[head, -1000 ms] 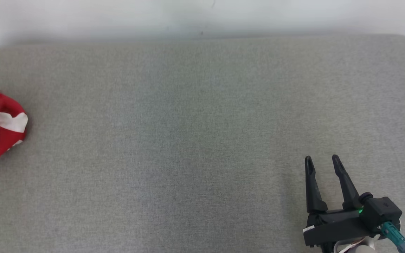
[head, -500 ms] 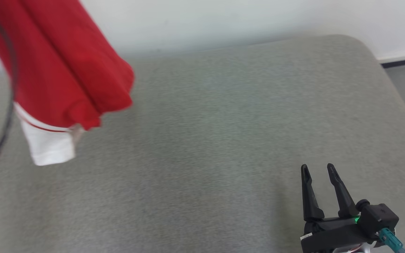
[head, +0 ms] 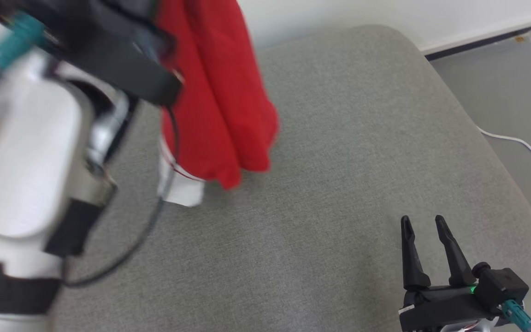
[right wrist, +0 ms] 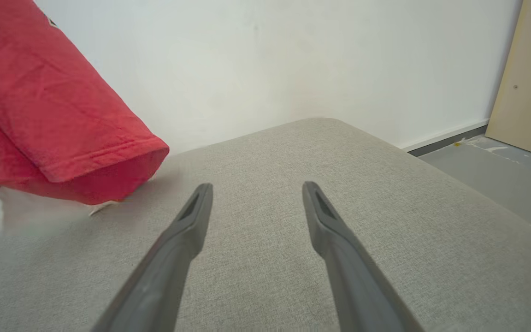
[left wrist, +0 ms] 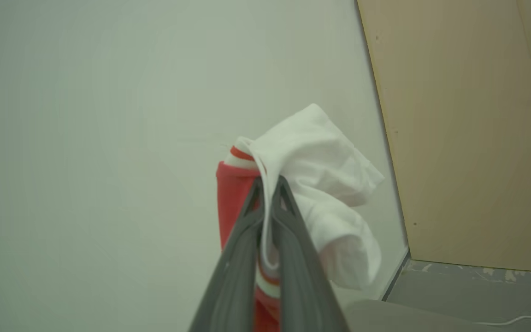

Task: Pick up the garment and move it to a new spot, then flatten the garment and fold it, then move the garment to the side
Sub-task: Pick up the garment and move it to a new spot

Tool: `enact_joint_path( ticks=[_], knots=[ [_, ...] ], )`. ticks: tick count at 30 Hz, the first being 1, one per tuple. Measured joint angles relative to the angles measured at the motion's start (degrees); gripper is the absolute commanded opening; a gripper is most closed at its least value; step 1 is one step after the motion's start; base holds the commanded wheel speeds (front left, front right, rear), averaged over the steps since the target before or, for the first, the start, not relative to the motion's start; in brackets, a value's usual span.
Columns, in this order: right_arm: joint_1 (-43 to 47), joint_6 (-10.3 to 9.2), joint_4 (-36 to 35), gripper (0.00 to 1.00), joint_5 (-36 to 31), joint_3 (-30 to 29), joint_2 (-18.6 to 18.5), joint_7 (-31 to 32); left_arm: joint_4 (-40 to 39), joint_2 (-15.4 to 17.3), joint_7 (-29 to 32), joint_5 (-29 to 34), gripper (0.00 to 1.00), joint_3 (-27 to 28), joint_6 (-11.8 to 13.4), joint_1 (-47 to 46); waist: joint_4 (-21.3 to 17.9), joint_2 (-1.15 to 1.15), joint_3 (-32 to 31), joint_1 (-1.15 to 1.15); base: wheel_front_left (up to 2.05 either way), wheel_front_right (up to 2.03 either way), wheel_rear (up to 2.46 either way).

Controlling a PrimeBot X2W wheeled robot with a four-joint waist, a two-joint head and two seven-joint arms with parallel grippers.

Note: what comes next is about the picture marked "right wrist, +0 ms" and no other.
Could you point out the red basketball jersey white trim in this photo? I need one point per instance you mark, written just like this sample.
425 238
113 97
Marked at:
39 92

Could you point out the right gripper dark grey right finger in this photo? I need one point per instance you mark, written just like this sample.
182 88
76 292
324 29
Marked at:
344 258

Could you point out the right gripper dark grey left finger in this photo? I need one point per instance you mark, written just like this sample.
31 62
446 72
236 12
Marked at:
178 249

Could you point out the wall baseboard with dark strip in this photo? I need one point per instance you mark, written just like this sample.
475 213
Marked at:
450 138

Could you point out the grey fabric sofa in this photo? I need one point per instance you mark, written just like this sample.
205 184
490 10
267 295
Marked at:
265 152

